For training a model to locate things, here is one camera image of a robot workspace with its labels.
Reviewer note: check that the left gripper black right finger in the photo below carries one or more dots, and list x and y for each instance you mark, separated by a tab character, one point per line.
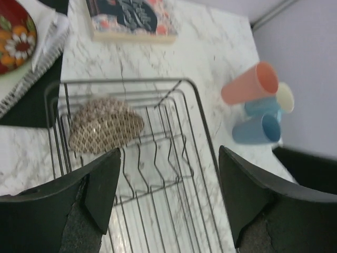
267	213

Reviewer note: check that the grey wire dish rack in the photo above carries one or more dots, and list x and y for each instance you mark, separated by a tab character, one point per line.
162	201

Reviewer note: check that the black clipboard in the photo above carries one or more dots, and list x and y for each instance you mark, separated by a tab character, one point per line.
26	104

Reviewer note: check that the pink plastic cup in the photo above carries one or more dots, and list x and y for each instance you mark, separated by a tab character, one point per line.
260	81

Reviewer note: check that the patterned ceramic bowl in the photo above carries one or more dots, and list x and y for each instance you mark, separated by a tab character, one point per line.
103	124

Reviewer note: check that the striped grey cloth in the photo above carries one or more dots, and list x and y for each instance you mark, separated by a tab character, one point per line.
34	63

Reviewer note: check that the light blue mug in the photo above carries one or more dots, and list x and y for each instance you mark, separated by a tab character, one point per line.
282	102

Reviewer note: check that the blue-grey cup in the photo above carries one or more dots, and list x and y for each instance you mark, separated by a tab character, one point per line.
263	129

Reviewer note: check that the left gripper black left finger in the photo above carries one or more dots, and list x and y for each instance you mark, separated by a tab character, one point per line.
68	214

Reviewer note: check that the floral cover book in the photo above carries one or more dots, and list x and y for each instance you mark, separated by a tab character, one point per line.
136	21

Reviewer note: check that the dark brown plate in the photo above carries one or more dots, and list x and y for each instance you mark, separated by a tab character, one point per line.
18	36

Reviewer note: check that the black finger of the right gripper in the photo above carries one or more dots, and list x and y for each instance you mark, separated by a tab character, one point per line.
311	171

